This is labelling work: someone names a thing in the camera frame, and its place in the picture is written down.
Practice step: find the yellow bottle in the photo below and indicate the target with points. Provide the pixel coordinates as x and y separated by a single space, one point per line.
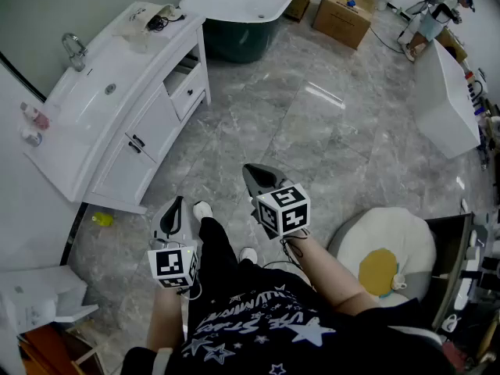
102 219

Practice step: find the person's black star-print t-shirt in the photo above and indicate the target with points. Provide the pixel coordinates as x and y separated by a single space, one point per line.
273 326

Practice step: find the large cardboard box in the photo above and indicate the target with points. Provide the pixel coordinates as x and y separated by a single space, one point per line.
343 18

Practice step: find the white vanity drawer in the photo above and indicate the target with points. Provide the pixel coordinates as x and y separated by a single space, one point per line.
191 94

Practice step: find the fried egg cushion stool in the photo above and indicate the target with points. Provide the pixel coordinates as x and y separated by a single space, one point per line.
384 248

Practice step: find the small brown box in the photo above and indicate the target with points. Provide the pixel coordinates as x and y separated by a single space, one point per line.
453 45

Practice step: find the white vanity cabinet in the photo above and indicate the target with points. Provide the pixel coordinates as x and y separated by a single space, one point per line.
117 104

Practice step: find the person's right white shoe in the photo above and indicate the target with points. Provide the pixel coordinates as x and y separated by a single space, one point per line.
248 254

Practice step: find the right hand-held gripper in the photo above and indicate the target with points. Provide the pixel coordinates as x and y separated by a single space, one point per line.
283 209

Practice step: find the small white cup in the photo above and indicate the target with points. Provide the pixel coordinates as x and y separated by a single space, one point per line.
398 282

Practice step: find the person's black trousers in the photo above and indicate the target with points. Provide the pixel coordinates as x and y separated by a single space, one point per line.
216 244

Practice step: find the small grey-lidded jar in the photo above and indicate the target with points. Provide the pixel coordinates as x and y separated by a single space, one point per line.
32 137

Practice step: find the small white jug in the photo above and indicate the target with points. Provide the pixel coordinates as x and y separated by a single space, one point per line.
450 323

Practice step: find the chrome sink drain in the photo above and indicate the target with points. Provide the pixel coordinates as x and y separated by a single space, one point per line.
110 88

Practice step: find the white rectangular cabinet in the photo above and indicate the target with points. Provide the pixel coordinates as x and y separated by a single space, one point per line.
445 104

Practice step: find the person's white shoe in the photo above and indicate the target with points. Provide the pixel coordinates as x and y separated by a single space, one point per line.
203 210
248 254

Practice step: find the person's left forearm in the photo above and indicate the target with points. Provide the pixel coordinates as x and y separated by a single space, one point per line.
166 318

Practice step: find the person's right forearm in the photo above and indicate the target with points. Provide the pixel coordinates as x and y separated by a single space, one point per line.
324 264

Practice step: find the brown wooden furniture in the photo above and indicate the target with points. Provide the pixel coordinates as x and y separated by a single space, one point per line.
47 350

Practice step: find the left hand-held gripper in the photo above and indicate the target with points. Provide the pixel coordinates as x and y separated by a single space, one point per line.
172 266

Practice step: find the white and green bathtub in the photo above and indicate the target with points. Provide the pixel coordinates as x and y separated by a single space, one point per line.
238 2

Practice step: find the pink bottle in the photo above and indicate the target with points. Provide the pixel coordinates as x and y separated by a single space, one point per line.
36 116

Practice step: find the white foam packaging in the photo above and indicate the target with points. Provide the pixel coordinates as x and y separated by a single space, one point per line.
43 299

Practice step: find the chrome faucet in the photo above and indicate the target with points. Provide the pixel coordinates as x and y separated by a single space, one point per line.
73 51

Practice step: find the dark open cabinet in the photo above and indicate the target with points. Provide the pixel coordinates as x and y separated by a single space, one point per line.
449 256

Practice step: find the person's left white shoe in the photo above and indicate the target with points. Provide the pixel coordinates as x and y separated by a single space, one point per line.
203 210

